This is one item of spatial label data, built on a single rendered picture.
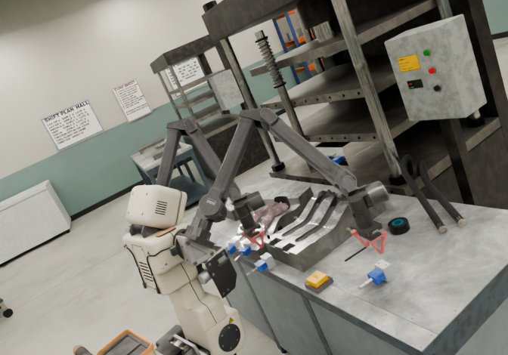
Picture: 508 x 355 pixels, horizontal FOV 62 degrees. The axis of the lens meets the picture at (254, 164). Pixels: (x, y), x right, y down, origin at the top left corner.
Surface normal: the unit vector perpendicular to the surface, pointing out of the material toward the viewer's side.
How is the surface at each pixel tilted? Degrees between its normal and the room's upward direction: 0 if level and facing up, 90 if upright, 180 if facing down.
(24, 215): 90
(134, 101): 90
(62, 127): 90
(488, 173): 90
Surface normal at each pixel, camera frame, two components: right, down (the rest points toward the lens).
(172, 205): 0.63, -0.05
